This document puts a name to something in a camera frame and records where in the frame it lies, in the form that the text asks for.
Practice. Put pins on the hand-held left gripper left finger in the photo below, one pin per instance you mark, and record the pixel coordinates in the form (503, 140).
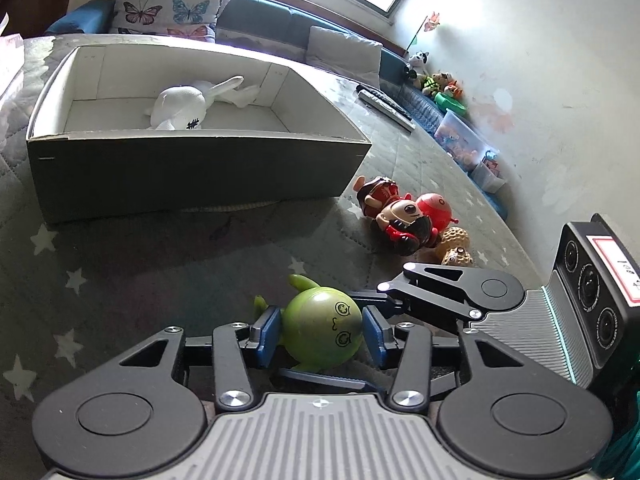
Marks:
(269, 340)

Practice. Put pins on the small clear plastic container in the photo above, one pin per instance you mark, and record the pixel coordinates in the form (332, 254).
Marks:
(487, 175)

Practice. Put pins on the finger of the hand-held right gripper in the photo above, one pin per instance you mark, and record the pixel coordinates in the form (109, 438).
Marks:
(435, 287)
(325, 380)

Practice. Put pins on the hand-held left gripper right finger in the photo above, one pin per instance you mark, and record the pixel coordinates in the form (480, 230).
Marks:
(373, 336)

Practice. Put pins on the black remote control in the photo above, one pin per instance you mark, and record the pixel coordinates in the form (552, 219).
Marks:
(375, 94)

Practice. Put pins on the tan hedgehog toy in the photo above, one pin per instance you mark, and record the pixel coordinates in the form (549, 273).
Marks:
(452, 242)

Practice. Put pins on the grey cardboard box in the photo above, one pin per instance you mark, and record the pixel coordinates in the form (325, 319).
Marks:
(175, 175)

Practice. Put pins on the orange fox plush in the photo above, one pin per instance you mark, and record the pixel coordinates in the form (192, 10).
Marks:
(454, 90)

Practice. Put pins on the blue sofa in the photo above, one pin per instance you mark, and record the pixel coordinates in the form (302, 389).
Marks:
(260, 20)

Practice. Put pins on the colourful pinwheel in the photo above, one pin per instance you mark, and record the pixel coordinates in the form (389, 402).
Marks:
(431, 22)

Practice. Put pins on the green plastic bowl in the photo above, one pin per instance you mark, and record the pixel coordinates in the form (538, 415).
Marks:
(452, 104)

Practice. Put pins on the grey star-patterned quilted desktop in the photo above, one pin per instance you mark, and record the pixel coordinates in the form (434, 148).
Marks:
(150, 270)

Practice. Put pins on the green round-headed toy figure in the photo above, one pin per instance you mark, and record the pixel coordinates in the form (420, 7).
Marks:
(315, 330)

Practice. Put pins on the big-headed doll with red headphones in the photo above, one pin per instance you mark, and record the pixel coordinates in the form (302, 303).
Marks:
(400, 217)

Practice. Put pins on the stuffed toys on sofa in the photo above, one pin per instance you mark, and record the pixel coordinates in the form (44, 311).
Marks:
(436, 82)

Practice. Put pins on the red round octopus toy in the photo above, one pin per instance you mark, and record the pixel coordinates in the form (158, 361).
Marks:
(436, 207)

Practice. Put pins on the silver remote control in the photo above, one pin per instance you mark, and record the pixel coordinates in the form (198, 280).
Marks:
(395, 114)

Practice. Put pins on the large butterfly print pillow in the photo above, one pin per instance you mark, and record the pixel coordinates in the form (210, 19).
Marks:
(160, 10)

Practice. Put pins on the brown and red doll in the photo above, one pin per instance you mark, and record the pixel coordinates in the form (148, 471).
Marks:
(380, 192)

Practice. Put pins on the white cushion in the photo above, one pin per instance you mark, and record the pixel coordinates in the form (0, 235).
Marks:
(342, 55)

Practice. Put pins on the white plush bunny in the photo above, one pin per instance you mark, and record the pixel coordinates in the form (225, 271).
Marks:
(177, 107)

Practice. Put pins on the clear plastic toy container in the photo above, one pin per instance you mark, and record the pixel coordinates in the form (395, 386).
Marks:
(460, 140)

